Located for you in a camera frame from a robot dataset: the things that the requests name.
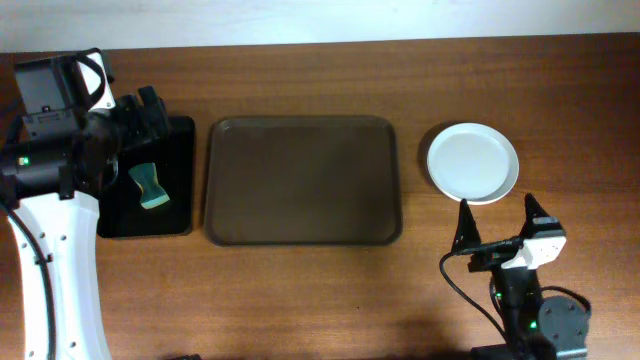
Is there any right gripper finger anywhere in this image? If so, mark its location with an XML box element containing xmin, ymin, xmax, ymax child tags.
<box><xmin>519</xmin><ymin>193</ymin><xmax>549</xmax><ymax>238</ymax></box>
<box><xmin>451</xmin><ymin>199</ymin><xmax>481</xmax><ymax>254</ymax></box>

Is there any green yellow sponge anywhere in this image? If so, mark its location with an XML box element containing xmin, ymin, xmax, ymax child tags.
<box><xmin>128</xmin><ymin>163</ymin><xmax>170</xmax><ymax>210</ymax></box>

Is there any white plate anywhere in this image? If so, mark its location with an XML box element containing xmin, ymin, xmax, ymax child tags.
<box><xmin>442</xmin><ymin>166</ymin><xmax>520</xmax><ymax>205</ymax></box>

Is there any pale blue plate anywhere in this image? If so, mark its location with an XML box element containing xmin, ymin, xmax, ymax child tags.
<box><xmin>425</xmin><ymin>123</ymin><xmax>520</xmax><ymax>197</ymax></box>

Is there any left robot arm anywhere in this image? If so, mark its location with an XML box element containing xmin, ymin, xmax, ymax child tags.
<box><xmin>1</xmin><ymin>48</ymin><xmax>171</xmax><ymax>359</ymax></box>

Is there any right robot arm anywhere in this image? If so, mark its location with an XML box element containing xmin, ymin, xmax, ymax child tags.
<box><xmin>439</xmin><ymin>194</ymin><xmax>592</xmax><ymax>360</ymax></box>

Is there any black plastic tray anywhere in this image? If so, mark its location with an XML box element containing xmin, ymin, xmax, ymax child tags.
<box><xmin>97</xmin><ymin>116</ymin><xmax>195</xmax><ymax>239</ymax></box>

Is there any brown serving tray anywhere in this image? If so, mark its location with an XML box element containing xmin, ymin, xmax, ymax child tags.
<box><xmin>203</xmin><ymin>115</ymin><xmax>403</xmax><ymax>246</ymax></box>

